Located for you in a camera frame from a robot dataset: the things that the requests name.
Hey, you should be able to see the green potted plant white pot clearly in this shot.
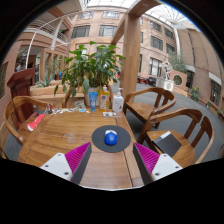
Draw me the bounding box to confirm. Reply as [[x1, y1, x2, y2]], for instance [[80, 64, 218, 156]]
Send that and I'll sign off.
[[53, 40, 127, 108]]

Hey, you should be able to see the white stone sculpture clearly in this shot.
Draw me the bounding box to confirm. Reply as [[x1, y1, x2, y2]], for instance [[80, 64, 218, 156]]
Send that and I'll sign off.
[[155, 61, 175, 92]]

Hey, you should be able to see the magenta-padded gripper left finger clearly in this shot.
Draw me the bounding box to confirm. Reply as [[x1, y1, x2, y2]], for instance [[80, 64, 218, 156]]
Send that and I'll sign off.
[[39, 141, 93, 185]]

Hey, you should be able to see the clear plastic wrapper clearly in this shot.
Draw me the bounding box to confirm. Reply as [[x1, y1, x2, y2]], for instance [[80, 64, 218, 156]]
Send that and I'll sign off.
[[102, 111, 118, 118]]

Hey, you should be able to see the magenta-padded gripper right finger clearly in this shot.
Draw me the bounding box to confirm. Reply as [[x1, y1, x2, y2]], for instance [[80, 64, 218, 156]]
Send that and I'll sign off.
[[132, 142, 184, 186]]

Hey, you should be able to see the blue white computer mouse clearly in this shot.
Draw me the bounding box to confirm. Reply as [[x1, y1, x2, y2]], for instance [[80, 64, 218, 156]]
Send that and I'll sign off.
[[103, 129, 119, 147]]

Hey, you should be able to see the round dark grey mouse pad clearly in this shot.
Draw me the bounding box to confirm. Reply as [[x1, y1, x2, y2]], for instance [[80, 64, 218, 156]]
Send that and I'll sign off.
[[91, 124, 132, 154]]

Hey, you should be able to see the white pump dispenser bottle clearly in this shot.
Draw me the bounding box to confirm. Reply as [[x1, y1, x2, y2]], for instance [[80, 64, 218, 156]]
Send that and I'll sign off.
[[112, 87, 125, 114]]

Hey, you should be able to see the dark red wooden lectern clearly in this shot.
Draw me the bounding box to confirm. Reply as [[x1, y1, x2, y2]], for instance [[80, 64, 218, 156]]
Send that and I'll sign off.
[[7, 67, 37, 129]]

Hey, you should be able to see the long wooden planter box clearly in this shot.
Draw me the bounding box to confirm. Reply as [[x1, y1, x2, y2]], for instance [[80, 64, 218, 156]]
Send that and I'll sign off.
[[30, 84, 84, 101]]

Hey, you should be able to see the blue squeeze tube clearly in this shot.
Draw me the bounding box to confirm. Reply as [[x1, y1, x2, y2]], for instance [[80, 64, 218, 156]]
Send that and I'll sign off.
[[88, 91, 99, 112]]

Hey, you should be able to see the bunch of keys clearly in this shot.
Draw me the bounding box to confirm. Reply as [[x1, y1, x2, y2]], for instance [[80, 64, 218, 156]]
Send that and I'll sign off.
[[44, 103, 54, 115]]

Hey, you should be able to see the black notebook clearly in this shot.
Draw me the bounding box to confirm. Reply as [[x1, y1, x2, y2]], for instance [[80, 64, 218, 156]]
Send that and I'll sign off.
[[152, 130, 183, 158]]

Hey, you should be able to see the yellow liquid bottle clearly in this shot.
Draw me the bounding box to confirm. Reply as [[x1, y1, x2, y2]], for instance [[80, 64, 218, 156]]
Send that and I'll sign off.
[[98, 84, 111, 112]]

